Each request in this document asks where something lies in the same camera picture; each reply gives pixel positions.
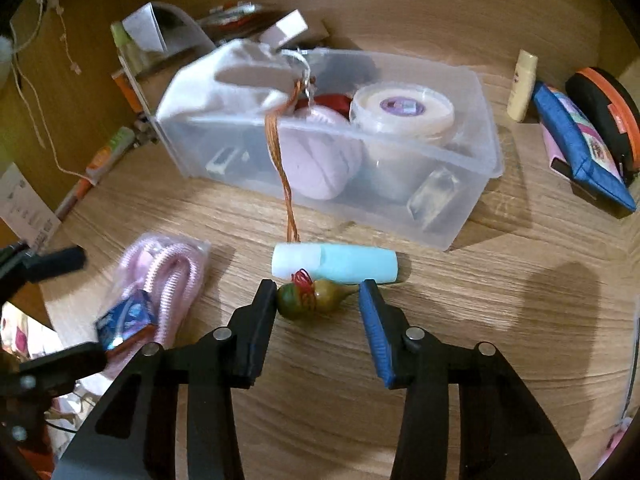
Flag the pink flat pouch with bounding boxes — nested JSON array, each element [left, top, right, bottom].
[[541, 122, 581, 191]]

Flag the small white and pink box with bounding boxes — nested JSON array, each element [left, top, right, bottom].
[[259, 8, 308, 51]]

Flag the orange and green glue bottle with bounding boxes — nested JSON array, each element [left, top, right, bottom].
[[85, 126, 137, 183]]

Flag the cream lip balm tube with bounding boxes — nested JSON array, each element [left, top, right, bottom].
[[506, 49, 539, 122]]

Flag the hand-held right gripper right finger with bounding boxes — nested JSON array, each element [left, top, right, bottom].
[[358, 279, 583, 480]]

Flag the orange tassel cord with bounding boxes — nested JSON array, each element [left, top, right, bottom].
[[265, 72, 317, 243]]

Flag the pink rope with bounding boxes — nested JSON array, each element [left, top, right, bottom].
[[95, 232, 212, 361]]

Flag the clear plastic case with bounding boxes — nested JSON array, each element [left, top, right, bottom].
[[406, 167, 461, 226]]

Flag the orange tube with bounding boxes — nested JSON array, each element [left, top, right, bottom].
[[111, 69, 146, 111]]

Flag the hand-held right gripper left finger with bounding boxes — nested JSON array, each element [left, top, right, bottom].
[[52, 279, 279, 480]]

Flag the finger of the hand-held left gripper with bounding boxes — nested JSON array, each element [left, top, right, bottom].
[[0, 241, 87, 306], [0, 342, 108, 397]]

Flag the cream tub with purple label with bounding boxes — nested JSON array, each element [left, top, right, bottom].
[[349, 82, 457, 201]]

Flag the black and orange round case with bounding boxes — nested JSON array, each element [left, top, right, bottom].
[[565, 66, 640, 186]]

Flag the pink round jar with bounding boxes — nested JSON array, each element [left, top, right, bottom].
[[277, 105, 363, 202]]

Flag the blue pencil case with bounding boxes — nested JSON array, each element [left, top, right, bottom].
[[531, 81, 638, 213]]

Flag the white bead string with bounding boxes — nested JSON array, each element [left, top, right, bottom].
[[55, 0, 83, 76]]

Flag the yellow-green spray bottle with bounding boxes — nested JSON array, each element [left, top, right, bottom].
[[110, 20, 151, 76]]

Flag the wooden desktop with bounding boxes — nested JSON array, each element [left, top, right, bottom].
[[10, 0, 640, 480]]

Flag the white printed receipt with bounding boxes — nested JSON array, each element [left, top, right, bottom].
[[0, 162, 61, 251]]

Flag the green and brown gourd charm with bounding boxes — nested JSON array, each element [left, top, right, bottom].
[[276, 270, 360, 321]]

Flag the stack of snack packets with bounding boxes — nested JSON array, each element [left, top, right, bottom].
[[197, 2, 281, 36]]

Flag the light blue tube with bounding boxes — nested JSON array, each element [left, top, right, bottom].
[[271, 242, 399, 285]]

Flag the clear plastic storage box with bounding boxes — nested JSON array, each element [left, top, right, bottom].
[[154, 47, 505, 253]]

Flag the pink printed cloth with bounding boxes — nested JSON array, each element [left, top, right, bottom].
[[0, 305, 101, 461]]

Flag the orange marker pen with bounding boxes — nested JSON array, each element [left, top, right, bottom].
[[54, 177, 96, 222]]

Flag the white cloth pouch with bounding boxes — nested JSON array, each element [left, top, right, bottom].
[[159, 39, 321, 121]]

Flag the white cable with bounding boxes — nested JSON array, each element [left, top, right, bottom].
[[10, 25, 93, 183]]

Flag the white printed paper sheets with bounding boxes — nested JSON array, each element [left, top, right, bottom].
[[121, 1, 216, 61]]

